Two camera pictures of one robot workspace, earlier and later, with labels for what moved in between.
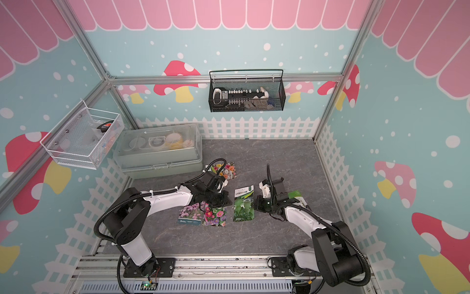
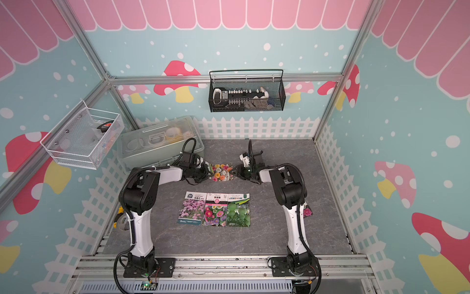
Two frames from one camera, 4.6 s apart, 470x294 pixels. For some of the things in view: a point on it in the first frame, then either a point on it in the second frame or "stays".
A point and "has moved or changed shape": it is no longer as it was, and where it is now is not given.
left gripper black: [222, 203] to [205, 172]
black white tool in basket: [222, 97] stays
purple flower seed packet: [191, 214] stays
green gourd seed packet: [243, 204] has moved or changed shape
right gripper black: [258, 205] to [239, 172]
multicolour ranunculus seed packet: [228, 169] stays
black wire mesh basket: [246, 90] stays
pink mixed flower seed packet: [215, 217] stays
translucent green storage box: [158, 150] stays
